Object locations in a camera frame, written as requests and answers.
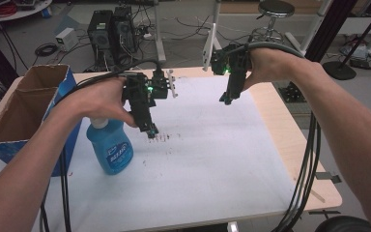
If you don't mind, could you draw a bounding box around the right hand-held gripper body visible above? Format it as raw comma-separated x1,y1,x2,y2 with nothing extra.
202,22,252,100

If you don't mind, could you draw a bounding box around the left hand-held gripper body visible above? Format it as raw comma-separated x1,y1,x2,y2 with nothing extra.
121,69,179,130

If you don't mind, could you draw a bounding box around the blue spray bottle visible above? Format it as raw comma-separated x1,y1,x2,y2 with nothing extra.
86,117,135,176

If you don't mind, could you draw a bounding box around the person's right hand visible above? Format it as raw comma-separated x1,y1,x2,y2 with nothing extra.
242,47,324,92

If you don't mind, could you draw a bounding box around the person's left hand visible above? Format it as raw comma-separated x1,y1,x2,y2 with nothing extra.
55,76,137,128

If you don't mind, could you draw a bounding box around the white table mat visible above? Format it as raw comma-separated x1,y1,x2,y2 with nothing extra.
0,75,298,232

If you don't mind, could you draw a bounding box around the round metal stool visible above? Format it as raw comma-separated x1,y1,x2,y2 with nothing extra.
249,0,296,44

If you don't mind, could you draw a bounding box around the black computer tower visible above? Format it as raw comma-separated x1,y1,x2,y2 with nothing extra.
87,6,140,70

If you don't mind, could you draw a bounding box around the small white power box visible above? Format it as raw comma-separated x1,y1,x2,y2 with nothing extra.
55,27,79,52

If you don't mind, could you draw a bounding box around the black round stand base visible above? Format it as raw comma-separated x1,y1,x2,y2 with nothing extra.
322,61,357,81

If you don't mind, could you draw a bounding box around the blue cardboard box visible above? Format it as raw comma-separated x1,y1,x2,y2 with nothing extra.
0,64,83,178

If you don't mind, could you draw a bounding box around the black round object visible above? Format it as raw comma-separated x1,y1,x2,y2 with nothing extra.
314,216,371,232

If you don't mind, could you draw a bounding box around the white metal frame leg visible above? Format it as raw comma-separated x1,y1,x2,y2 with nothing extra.
153,0,168,64

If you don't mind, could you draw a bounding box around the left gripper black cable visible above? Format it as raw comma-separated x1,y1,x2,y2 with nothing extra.
40,58,164,232

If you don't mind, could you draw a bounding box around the right gripper grey cable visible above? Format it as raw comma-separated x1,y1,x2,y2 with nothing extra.
246,42,323,232

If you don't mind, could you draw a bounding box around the coiled black cable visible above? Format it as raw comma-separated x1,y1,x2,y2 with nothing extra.
34,43,59,58

